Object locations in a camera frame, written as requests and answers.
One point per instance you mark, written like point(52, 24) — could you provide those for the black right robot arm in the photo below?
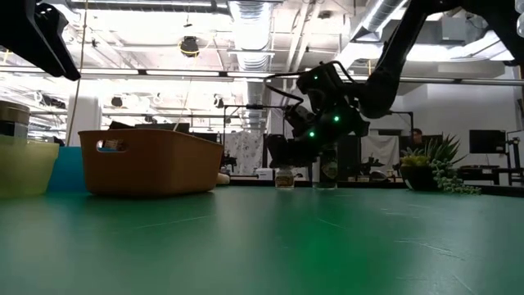
point(389, 90)

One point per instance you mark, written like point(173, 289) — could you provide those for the tall spice can tan lid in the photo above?
point(328, 172)
point(14, 119)

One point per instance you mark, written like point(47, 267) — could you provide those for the black ceiling camera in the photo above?
point(189, 46)

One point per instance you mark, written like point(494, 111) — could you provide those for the potted succulent plant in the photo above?
point(430, 168)

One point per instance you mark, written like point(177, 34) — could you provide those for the white box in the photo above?
point(264, 174)

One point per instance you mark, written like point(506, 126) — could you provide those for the teal plastic bin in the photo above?
point(69, 168)

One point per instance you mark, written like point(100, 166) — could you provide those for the black monitor screen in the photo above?
point(487, 141)

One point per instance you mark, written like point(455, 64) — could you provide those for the person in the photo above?
point(417, 137)

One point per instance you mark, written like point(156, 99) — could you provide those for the salmon orange plastic bin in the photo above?
point(151, 164)

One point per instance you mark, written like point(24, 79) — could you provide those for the white hanging sheet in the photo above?
point(380, 149)

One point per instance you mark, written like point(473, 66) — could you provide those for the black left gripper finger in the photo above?
point(37, 37)

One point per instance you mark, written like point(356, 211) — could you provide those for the white patterned hanging cloth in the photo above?
point(245, 151)

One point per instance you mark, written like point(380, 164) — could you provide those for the yellow-green plastic bin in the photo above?
point(24, 168)

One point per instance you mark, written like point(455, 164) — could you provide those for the green table mat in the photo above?
point(262, 246)

